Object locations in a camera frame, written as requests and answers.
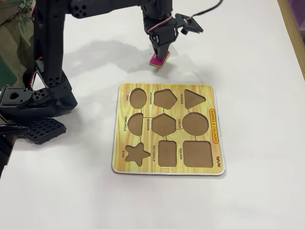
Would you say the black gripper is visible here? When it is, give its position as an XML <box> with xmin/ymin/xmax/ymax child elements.
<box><xmin>142</xmin><ymin>10</ymin><xmax>179</xmax><ymax>61</ymax></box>

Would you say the pink rectangle piece yellow pin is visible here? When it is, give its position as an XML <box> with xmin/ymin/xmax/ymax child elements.
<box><xmin>149</xmin><ymin>50</ymin><xmax>171</xmax><ymax>68</ymax></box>

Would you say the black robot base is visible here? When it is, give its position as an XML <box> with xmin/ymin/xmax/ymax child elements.
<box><xmin>0</xmin><ymin>85</ymin><xmax>68</xmax><ymax>146</ymax></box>

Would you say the yellow wooden shape puzzle board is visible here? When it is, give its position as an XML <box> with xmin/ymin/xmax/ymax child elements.
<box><xmin>111</xmin><ymin>82</ymin><xmax>226</xmax><ymax>177</ymax></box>

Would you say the light wooden edge strip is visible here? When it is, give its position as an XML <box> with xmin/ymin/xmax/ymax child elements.
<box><xmin>277</xmin><ymin>0</ymin><xmax>305</xmax><ymax>79</ymax></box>

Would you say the green beige patterned cloth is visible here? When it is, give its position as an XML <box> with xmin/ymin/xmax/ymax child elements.
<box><xmin>0</xmin><ymin>0</ymin><xmax>39</xmax><ymax>89</ymax></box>

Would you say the red white servo wire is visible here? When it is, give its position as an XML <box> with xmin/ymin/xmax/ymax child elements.
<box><xmin>146</xmin><ymin>13</ymin><xmax>173</xmax><ymax>33</ymax></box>

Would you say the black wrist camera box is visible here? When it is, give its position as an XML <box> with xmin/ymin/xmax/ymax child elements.
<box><xmin>175</xmin><ymin>13</ymin><xmax>204</xmax><ymax>34</ymax></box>

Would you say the black camera cable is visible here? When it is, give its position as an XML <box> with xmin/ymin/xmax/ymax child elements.
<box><xmin>190</xmin><ymin>0</ymin><xmax>224</xmax><ymax>19</ymax></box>

